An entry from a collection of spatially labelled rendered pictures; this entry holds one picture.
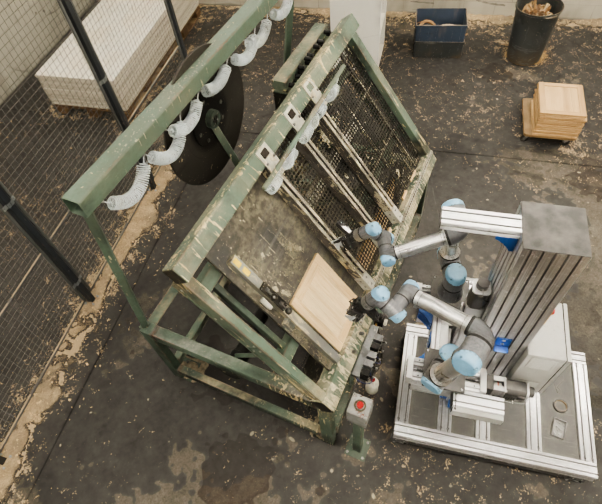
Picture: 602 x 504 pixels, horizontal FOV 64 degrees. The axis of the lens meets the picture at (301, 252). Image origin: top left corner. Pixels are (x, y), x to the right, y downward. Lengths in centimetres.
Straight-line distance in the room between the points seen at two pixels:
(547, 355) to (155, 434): 273
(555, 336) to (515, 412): 103
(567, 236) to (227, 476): 270
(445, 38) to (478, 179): 212
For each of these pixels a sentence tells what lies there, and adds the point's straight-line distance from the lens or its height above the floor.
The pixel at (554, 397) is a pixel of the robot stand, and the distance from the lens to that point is 385.
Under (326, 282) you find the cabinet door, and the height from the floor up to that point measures 115.
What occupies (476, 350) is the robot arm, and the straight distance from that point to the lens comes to 217.
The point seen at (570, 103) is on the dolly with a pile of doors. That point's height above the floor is 40.
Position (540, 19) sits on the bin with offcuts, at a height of 60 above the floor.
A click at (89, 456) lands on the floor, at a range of 412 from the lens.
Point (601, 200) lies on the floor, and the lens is 533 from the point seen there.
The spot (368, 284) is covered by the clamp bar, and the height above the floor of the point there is 97.
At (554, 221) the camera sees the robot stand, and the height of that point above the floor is 203.
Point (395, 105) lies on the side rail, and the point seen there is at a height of 131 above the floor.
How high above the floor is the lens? 359
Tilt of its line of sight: 54 degrees down
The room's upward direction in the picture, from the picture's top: 8 degrees counter-clockwise
